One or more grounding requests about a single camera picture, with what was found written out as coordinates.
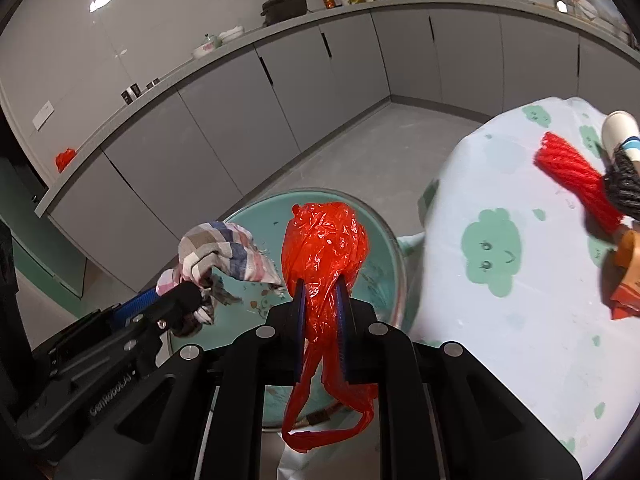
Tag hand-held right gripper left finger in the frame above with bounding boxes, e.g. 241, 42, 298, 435
55, 280, 307, 480

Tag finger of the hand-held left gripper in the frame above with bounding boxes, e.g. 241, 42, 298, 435
131, 281, 204, 341
110, 287, 162, 324

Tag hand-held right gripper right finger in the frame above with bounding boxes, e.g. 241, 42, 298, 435
335, 280, 584, 480

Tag teal plastic bucket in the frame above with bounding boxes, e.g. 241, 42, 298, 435
167, 187, 408, 428

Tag plaid cloth rag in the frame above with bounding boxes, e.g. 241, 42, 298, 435
156, 220, 286, 336

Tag red plastic bag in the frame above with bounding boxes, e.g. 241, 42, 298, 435
280, 201, 376, 456

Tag red foam net sleeve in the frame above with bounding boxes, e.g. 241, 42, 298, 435
534, 131, 623, 236

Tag orange packet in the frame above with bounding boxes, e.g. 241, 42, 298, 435
602, 230, 640, 321

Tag black foam net sleeve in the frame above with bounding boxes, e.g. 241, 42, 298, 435
602, 147, 640, 221

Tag white blue striped paper cup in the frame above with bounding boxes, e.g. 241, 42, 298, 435
600, 110, 640, 161

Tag green door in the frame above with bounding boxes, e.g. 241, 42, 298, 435
0, 210, 86, 301

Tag cloud printed tablecloth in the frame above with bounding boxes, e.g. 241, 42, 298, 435
277, 96, 640, 480

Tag grey base cabinets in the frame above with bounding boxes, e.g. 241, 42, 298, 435
35, 0, 640, 281

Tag black rice cooker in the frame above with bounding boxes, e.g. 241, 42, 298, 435
261, 0, 308, 27

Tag white switch plate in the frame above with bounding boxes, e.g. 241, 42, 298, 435
32, 101, 55, 132

